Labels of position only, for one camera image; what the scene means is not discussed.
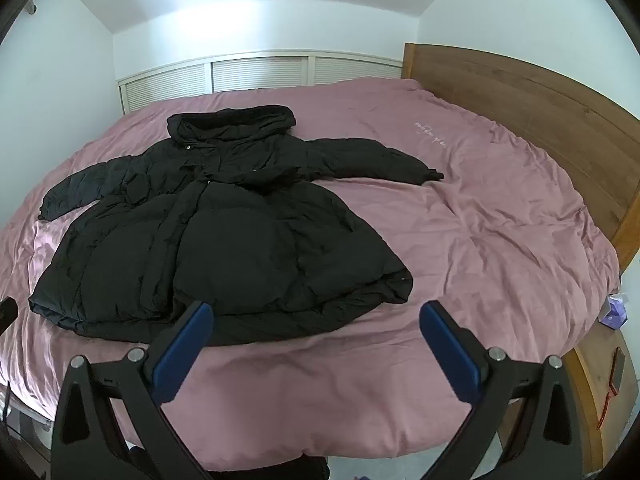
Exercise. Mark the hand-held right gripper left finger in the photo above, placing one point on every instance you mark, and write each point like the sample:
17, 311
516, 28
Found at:
182, 355

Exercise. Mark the purple tissue box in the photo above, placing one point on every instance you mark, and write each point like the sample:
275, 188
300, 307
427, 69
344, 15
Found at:
614, 312

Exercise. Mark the dark phone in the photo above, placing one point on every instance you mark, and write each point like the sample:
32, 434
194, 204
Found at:
618, 370

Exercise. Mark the black puffer jacket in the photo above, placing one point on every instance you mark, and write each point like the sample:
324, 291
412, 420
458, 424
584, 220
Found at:
240, 240

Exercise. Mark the pink duvet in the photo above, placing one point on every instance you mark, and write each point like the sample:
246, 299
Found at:
480, 240

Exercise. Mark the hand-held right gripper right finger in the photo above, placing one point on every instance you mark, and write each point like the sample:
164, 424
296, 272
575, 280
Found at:
450, 355

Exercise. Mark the small wall fixture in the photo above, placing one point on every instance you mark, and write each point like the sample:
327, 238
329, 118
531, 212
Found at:
31, 7

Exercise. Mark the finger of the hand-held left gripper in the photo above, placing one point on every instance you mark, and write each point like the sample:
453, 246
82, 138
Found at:
6, 316

